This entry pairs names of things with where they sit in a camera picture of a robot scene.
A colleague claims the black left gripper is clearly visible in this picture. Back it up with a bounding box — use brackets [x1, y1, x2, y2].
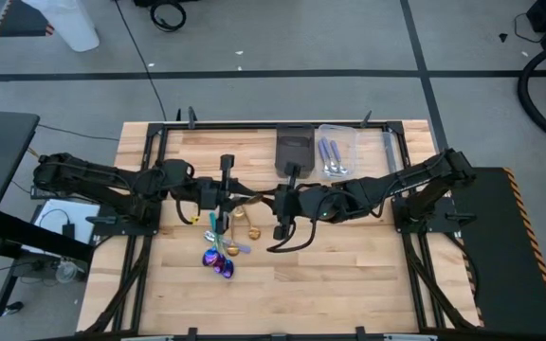
[220, 153, 261, 233]

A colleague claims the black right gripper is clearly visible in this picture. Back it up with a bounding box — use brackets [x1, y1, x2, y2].
[259, 162, 301, 241]

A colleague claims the gold spoon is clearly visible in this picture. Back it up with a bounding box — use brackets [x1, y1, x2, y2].
[237, 207, 263, 241]
[232, 194, 264, 220]
[227, 212, 242, 258]

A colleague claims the iridescent spoon teal handle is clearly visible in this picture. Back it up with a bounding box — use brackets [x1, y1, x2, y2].
[201, 211, 221, 268]
[215, 217, 236, 279]
[211, 215, 228, 275]

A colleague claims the dark grey plastic bin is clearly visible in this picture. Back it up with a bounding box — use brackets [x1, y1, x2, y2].
[274, 122, 317, 180]

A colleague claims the clear plastic bin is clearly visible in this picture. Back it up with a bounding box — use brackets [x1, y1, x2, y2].
[317, 123, 358, 181]
[354, 128, 400, 177]

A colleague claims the white board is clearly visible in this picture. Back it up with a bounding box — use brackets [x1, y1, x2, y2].
[32, 198, 101, 257]

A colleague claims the clear plastic cup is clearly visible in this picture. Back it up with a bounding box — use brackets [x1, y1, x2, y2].
[55, 260, 79, 284]

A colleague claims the black power strip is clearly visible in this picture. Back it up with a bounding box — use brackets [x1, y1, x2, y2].
[29, 185, 68, 200]

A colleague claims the large hazard striped black mat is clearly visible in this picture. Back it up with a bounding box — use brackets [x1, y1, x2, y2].
[447, 166, 546, 337]

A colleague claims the small hazard striped black mat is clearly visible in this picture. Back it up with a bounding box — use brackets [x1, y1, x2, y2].
[0, 0, 56, 38]

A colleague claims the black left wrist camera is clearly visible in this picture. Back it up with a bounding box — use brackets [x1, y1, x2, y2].
[200, 178, 223, 212]

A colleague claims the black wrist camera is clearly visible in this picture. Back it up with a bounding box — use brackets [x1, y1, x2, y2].
[296, 187, 320, 217]
[200, 178, 223, 212]

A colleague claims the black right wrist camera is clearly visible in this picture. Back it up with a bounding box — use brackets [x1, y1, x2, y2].
[296, 187, 320, 217]

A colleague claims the black right camera cable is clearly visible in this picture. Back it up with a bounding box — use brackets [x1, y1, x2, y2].
[266, 207, 322, 254]

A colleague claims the black camera cable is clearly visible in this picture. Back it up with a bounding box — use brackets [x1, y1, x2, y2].
[175, 196, 200, 226]
[266, 207, 322, 254]

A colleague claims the black left camera cable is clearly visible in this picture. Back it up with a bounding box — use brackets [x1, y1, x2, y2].
[175, 196, 200, 226]

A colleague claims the black metal table frame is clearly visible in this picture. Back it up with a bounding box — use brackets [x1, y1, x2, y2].
[77, 107, 481, 341]

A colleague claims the thin black cable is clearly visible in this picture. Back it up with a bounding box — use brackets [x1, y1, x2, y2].
[35, 123, 120, 142]

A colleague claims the coiled black cable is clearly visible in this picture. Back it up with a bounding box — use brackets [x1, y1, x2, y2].
[148, 0, 188, 33]

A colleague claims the long black floor cable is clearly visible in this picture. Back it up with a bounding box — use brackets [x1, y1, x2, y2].
[113, 0, 168, 122]

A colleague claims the black desk leg frame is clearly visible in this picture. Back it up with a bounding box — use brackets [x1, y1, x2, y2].
[0, 210, 95, 317]

